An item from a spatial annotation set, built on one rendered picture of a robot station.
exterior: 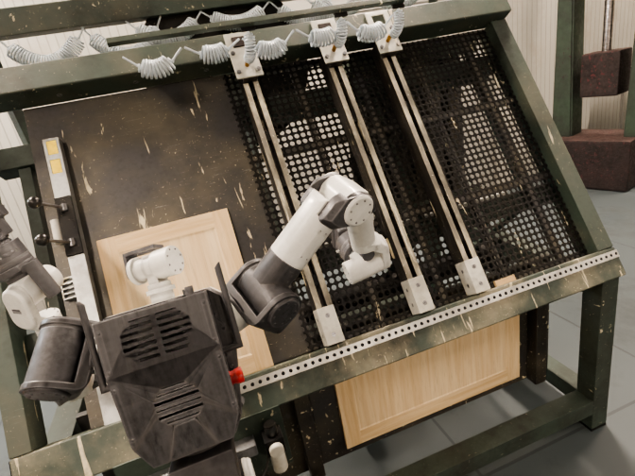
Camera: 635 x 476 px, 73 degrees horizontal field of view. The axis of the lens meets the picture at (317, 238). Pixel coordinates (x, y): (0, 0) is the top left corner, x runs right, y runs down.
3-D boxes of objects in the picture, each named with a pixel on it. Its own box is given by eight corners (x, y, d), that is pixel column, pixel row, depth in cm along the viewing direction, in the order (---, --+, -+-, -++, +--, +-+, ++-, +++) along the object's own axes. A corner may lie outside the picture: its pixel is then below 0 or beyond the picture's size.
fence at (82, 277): (108, 423, 129) (104, 426, 126) (46, 144, 147) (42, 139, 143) (125, 417, 131) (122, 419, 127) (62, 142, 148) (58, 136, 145)
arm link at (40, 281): (20, 253, 106) (49, 290, 110) (-19, 277, 97) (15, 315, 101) (49, 240, 102) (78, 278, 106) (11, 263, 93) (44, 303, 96)
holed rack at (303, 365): (209, 404, 131) (209, 405, 131) (207, 395, 132) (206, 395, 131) (618, 256, 171) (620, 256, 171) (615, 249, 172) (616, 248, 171)
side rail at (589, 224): (577, 257, 181) (598, 251, 170) (477, 38, 201) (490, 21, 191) (592, 251, 183) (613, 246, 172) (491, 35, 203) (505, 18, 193)
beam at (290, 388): (33, 493, 127) (15, 506, 116) (25, 451, 129) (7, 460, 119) (605, 279, 180) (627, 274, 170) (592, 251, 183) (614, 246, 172)
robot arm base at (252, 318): (309, 314, 100) (297, 289, 91) (265, 349, 97) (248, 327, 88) (275, 276, 109) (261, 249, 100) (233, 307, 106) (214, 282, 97)
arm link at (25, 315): (27, 269, 104) (47, 314, 110) (-5, 290, 96) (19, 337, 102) (49, 270, 102) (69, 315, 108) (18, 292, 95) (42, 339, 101)
